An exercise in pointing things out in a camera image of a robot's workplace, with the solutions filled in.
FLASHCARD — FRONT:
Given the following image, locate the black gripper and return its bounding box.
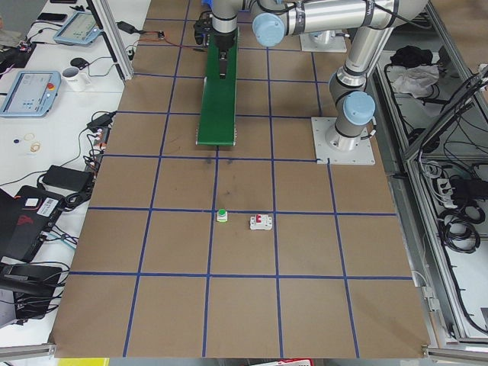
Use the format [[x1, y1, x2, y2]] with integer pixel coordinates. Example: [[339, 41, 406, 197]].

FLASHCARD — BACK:
[[214, 30, 236, 79]]

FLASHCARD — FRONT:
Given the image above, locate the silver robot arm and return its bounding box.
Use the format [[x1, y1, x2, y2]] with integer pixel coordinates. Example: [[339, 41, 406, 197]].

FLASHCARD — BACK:
[[210, 0, 426, 152]]

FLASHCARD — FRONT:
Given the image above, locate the green conveyor belt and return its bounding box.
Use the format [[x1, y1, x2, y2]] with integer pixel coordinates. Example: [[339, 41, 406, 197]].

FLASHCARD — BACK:
[[197, 30, 237, 146]]

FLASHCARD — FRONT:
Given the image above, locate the small black power adapter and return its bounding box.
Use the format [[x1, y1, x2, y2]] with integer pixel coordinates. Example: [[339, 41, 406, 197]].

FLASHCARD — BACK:
[[87, 112, 116, 132]]

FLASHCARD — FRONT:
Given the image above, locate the black computer mouse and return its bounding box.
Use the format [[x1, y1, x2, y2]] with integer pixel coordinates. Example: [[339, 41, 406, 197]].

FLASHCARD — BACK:
[[70, 57, 90, 70]]

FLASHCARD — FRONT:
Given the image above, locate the far blue teach pendant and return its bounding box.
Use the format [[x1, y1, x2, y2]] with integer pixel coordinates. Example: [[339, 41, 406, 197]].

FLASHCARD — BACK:
[[53, 11, 101, 46]]

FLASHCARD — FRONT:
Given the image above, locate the blue teach pendant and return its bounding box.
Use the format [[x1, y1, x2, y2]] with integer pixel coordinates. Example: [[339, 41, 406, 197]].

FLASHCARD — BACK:
[[53, 11, 101, 46], [1, 71, 61, 117]]

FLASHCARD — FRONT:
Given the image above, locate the black power strip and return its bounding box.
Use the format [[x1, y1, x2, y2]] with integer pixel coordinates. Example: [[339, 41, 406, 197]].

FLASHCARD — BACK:
[[83, 127, 111, 175]]

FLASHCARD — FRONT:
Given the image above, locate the white mug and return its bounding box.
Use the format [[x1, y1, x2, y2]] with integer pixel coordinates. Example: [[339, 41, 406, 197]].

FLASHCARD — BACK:
[[62, 66, 92, 92]]

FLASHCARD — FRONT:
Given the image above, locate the white red circuit breaker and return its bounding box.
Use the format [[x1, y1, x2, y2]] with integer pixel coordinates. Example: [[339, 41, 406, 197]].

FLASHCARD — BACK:
[[249, 213, 273, 231]]

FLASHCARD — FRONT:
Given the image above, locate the black and white cloth pile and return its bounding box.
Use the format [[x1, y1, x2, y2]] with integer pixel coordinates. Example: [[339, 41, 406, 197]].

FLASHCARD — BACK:
[[390, 45, 439, 98]]

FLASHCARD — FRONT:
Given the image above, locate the near blue teach pendant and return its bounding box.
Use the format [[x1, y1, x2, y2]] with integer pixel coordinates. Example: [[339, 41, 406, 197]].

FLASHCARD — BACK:
[[1, 71, 61, 117]]

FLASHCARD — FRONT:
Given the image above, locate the black power adapter brick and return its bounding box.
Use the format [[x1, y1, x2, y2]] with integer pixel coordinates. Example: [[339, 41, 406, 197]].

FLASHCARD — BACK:
[[42, 165, 94, 192]]

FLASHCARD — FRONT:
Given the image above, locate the black laptop with red logo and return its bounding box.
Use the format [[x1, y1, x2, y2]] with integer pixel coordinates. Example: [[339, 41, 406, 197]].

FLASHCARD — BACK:
[[1, 185, 64, 262]]

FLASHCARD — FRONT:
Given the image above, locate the black monitor stand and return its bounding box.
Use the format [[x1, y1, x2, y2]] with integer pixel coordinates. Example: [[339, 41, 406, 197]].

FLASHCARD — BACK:
[[1, 262, 70, 327]]

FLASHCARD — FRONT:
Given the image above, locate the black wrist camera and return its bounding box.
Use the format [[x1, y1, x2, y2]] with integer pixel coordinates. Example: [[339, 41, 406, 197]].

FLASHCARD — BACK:
[[194, 11, 212, 47]]

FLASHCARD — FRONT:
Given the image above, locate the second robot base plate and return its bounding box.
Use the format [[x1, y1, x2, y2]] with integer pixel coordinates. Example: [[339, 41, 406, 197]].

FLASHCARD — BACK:
[[300, 30, 349, 53]]

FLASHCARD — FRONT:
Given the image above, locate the aluminium frame post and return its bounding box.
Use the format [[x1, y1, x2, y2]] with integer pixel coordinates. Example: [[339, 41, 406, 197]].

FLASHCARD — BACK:
[[86, 0, 134, 82]]

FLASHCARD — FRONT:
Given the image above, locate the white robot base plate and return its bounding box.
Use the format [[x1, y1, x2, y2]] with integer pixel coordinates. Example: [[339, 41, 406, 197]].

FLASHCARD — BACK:
[[311, 117, 375, 165]]

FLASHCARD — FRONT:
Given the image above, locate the green push button switch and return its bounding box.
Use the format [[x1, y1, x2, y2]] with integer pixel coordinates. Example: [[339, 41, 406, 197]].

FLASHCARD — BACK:
[[217, 209, 228, 223]]

